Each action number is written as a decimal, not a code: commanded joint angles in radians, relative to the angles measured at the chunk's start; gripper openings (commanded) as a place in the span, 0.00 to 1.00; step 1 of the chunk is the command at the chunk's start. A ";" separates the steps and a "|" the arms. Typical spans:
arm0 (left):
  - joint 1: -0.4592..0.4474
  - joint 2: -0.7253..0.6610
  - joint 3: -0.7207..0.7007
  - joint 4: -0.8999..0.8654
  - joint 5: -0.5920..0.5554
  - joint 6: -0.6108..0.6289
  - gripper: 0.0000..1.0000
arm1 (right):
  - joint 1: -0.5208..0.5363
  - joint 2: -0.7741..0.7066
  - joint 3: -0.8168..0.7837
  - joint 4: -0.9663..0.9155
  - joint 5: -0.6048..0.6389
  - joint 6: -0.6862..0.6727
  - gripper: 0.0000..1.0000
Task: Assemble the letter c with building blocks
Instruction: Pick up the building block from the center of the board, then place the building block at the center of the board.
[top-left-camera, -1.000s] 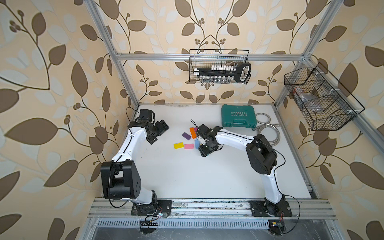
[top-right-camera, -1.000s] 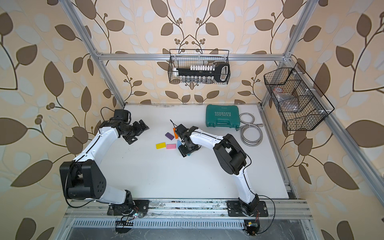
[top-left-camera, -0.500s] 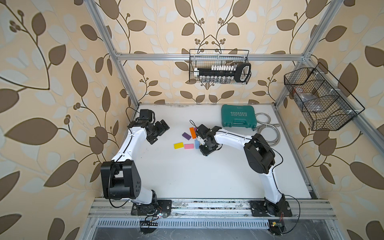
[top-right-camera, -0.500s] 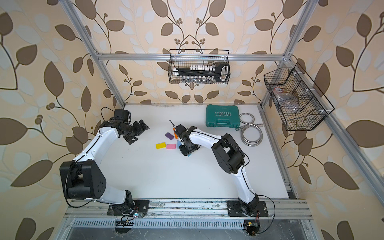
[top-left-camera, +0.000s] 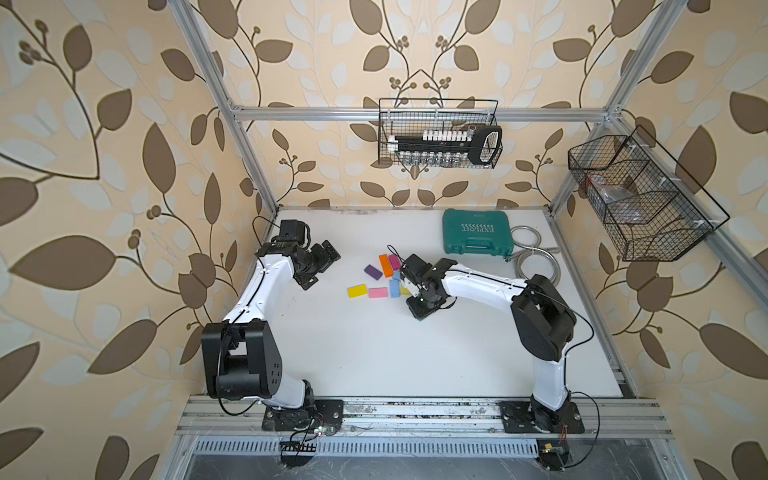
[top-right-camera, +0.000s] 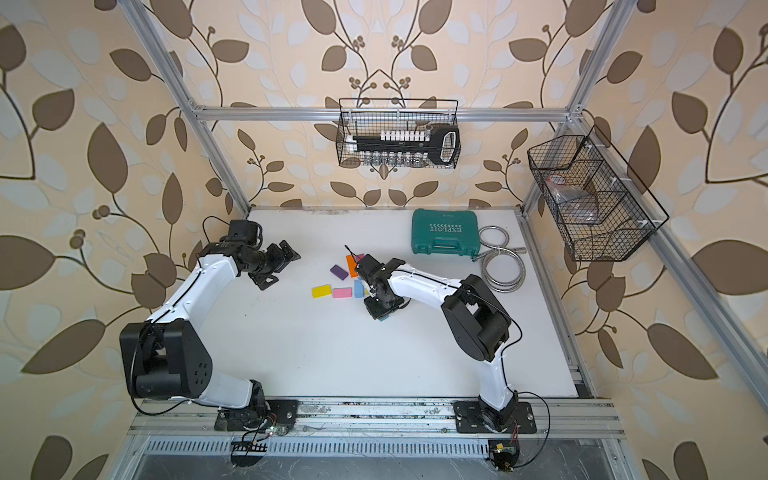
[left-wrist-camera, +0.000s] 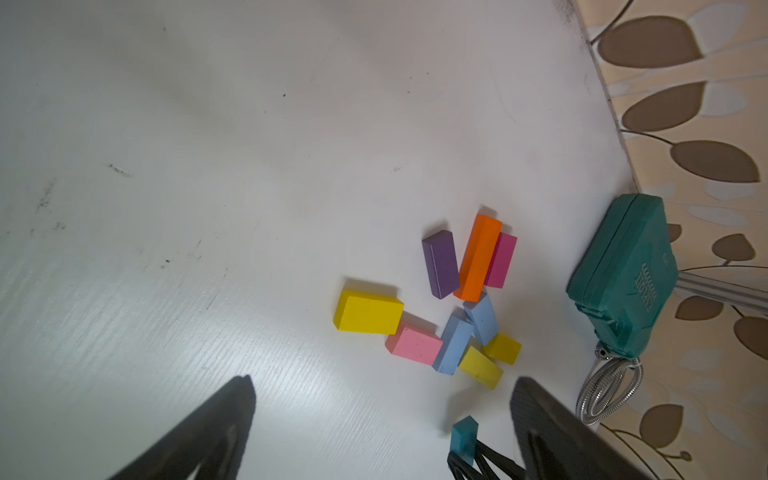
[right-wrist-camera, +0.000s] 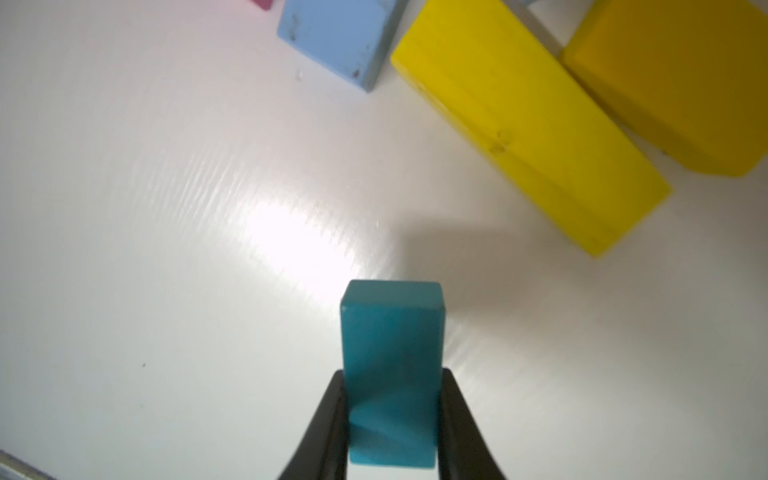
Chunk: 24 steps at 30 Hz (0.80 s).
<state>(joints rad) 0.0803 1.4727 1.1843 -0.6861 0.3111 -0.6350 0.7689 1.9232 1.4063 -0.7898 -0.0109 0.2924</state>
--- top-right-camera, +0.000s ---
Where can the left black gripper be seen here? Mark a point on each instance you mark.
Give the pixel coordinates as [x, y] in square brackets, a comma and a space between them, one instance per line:
[278, 261]

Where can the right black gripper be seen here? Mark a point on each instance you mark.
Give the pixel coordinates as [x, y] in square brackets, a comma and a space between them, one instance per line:
[375, 311]

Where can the light blue block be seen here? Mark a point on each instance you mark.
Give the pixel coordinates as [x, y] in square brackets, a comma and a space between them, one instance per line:
[358, 289]

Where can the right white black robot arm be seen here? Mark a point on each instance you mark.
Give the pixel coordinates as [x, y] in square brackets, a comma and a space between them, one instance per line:
[476, 318]

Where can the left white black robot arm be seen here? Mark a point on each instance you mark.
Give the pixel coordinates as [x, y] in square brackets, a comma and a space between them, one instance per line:
[164, 357]

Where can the large yellow block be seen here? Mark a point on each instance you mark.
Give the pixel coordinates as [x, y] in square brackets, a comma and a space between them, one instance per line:
[321, 291]

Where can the pink block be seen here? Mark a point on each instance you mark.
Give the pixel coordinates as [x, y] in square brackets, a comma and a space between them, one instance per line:
[343, 293]

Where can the orange block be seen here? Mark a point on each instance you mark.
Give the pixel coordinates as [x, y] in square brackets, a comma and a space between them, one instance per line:
[352, 265]

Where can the purple block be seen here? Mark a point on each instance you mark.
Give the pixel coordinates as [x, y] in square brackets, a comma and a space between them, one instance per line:
[339, 272]

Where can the green plastic tool case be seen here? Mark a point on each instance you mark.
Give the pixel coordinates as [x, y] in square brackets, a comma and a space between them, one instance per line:
[445, 232]

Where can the black white tool in basket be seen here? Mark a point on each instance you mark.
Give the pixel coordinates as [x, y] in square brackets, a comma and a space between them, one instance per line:
[436, 146]

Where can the plastic bag in basket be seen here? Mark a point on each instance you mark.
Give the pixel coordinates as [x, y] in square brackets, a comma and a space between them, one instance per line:
[575, 205]

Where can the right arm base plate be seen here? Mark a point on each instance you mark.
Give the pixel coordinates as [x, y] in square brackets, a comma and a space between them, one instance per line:
[476, 417]

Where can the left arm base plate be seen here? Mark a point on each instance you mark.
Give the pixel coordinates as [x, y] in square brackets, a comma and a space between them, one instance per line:
[258, 415]

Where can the black wire basket back wall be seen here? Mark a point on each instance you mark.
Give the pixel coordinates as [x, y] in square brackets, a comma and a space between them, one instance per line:
[368, 115]

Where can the black wire basket wall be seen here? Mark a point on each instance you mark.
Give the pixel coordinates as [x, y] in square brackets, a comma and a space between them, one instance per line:
[602, 208]
[368, 115]

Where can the aluminium frame rail front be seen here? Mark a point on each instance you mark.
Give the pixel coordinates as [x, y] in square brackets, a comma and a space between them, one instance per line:
[361, 417]

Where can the black wire basket right wall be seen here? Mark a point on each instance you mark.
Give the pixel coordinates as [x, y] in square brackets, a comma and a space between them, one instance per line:
[602, 208]

